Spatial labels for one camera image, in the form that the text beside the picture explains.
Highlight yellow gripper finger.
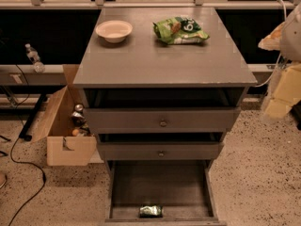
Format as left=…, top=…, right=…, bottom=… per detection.
left=258, top=23, right=284, bottom=51
left=263, top=63, right=301, bottom=120

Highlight green soda can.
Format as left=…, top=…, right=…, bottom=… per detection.
left=139, top=205, right=163, bottom=218

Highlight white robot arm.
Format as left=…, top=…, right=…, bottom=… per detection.
left=258, top=5, right=301, bottom=120

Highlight grey drawer cabinet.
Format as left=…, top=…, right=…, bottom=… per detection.
left=72, top=7, right=259, bottom=226

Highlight grey top drawer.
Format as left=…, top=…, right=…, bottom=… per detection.
left=84, top=108, right=240, bottom=134

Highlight grey drawer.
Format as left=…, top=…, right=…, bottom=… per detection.
left=84, top=108, right=240, bottom=134
left=102, top=160, right=227, bottom=226
left=98, top=142, right=224, bottom=161

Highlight grey middle drawer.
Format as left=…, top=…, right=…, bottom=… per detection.
left=98, top=142, right=224, bottom=161

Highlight grey bottom drawer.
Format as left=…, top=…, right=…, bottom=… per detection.
left=102, top=160, right=227, bottom=226

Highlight green chip bag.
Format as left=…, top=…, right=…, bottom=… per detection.
left=153, top=17, right=210, bottom=45

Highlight white bowl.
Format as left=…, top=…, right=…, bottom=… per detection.
left=95, top=20, right=133, bottom=43

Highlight items inside cardboard box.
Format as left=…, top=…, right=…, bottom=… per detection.
left=71, top=104, right=91, bottom=137

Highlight cardboard box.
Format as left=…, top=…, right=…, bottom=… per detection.
left=33, top=64, right=102, bottom=166

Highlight black floor cable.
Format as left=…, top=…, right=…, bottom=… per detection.
left=7, top=64, right=47, bottom=226

